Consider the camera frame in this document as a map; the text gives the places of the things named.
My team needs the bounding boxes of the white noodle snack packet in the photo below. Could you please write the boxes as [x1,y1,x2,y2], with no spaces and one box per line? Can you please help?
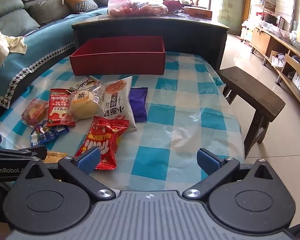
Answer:
[100,76,137,133]

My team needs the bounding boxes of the plastic bag of red fruit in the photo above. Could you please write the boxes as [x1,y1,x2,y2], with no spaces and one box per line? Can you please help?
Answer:
[107,0,169,18]

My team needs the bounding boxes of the orange flat box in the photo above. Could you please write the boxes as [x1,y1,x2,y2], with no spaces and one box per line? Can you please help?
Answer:
[184,6,213,19]

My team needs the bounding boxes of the blue checkered tablecloth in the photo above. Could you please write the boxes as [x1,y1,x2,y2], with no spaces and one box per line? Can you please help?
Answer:
[0,51,245,195]

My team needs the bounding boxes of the white wafer packet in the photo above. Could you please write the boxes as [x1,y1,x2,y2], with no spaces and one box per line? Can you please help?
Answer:
[69,76,102,93]

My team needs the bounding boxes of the dark wooden bench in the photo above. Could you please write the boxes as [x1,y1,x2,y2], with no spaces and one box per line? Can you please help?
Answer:
[218,66,286,159]

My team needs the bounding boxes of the blue sofa with houndstooth trim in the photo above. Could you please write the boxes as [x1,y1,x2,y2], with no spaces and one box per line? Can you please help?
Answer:
[0,7,108,109]

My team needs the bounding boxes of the red jelly snack packet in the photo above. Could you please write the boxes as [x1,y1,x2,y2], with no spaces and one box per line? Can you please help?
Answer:
[74,116,130,170]

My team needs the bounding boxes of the purple snack packet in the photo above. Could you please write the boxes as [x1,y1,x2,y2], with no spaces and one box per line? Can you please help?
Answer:
[129,87,149,122]

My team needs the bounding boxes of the red cardboard box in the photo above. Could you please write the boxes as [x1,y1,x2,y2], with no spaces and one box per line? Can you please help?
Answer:
[69,36,166,76]

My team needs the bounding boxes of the gold packet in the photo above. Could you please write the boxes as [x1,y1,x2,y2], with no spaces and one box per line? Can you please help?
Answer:
[44,151,68,164]

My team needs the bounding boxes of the white plastic bag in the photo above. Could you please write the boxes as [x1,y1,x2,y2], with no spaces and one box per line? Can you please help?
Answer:
[271,52,285,68]

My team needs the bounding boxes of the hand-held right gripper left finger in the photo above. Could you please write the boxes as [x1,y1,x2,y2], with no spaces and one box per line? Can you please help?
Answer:
[19,146,117,203]

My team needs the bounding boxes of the pink blue snack packet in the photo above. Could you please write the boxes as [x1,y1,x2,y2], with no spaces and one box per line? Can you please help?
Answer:
[21,98,49,127]

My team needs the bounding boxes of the bun in clear wrapper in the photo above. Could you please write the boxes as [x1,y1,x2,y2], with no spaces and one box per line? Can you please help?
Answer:
[61,85,103,125]

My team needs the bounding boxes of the grey green cushion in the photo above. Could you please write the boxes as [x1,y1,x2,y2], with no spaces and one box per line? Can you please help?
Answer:
[29,1,70,25]
[0,10,40,37]

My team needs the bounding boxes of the blue candy packet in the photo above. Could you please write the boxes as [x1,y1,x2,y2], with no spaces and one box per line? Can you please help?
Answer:
[30,120,70,147]

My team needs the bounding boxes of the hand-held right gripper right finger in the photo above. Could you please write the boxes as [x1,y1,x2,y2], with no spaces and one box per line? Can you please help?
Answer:
[182,148,281,202]

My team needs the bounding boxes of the cream towel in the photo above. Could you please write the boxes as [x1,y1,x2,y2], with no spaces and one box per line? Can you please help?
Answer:
[0,24,27,72]

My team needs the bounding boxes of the light wooden media cabinet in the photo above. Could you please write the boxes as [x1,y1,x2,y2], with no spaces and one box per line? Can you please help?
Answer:
[250,26,300,117]

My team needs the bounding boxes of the dark wooden coffee table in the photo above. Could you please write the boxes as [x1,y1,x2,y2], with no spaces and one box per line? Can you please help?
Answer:
[71,10,230,70]

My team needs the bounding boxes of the dark red cloth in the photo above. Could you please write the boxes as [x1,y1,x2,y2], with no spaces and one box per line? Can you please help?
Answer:
[162,0,183,13]

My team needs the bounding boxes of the red and white milk packet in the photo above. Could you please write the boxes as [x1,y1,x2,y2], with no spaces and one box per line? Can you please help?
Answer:
[47,88,76,127]

